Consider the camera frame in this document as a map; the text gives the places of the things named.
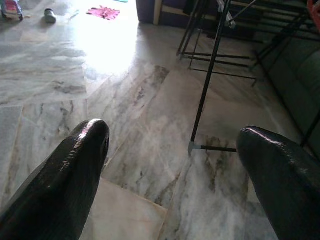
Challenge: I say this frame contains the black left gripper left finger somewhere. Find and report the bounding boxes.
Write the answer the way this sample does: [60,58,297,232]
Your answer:
[0,119,111,240]

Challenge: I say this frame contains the small grey cup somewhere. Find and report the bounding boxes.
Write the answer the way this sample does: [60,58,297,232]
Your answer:
[44,8,57,24]

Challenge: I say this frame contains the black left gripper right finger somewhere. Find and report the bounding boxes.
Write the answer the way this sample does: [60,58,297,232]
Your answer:
[236,126,320,240]

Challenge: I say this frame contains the small colourful toy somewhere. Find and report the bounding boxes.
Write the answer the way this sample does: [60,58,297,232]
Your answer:
[1,0,24,21]

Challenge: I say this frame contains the pink cloth scrap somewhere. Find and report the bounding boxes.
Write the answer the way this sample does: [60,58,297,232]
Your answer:
[86,5,121,21]

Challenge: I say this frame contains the black metal drying rack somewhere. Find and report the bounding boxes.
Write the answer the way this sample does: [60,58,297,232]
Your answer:
[176,0,320,155]

